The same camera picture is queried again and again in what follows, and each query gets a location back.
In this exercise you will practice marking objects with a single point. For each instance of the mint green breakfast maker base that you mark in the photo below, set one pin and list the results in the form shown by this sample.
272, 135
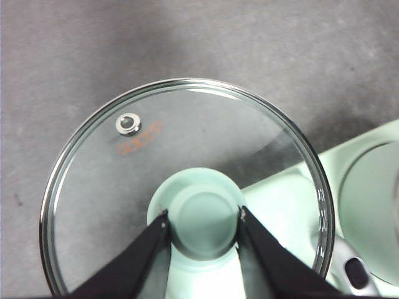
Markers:
358, 137

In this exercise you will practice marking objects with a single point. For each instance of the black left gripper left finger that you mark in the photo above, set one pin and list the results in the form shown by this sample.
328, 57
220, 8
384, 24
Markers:
137, 261

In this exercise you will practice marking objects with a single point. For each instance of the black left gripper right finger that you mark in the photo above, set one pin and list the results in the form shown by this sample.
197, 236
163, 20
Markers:
268, 268

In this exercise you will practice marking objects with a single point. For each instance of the glass lid with green knob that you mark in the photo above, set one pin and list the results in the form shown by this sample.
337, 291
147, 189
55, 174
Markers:
124, 187

